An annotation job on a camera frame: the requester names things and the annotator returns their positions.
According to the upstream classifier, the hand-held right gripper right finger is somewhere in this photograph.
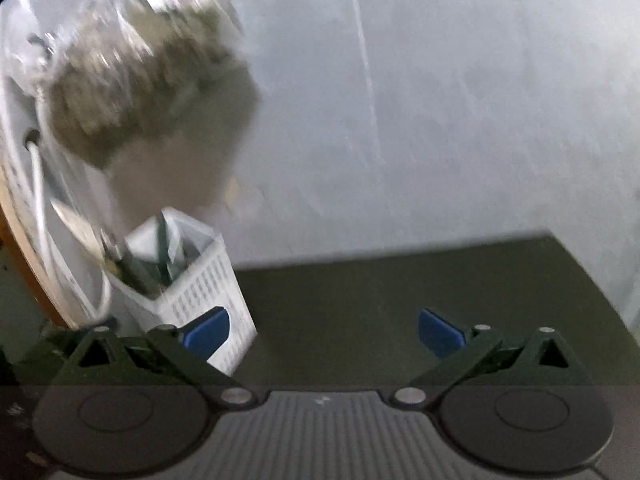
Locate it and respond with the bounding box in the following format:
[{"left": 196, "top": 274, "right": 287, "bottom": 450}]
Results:
[{"left": 391, "top": 309, "right": 596, "bottom": 407}]

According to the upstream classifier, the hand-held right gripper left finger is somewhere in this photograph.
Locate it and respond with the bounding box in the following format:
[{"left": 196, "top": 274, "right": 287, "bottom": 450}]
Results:
[{"left": 60, "top": 306, "right": 257, "bottom": 407}]

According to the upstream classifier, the white perforated utensil basket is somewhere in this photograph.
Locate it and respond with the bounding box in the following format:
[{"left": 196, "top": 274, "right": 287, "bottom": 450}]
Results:
[{"left": 106, "top": 206, "right": 259, "bottom": 377}]

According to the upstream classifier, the clear plastic bag of dried greens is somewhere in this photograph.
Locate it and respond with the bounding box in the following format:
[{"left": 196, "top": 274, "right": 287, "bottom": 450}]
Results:
[{"left": 44, "top": 0, "right": 263, "bottom": 171}]

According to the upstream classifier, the white flexible hose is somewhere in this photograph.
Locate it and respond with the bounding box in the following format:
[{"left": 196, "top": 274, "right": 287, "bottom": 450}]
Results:
[{"left": 22, "top": 130, "right": 113, "bottom": 323}]

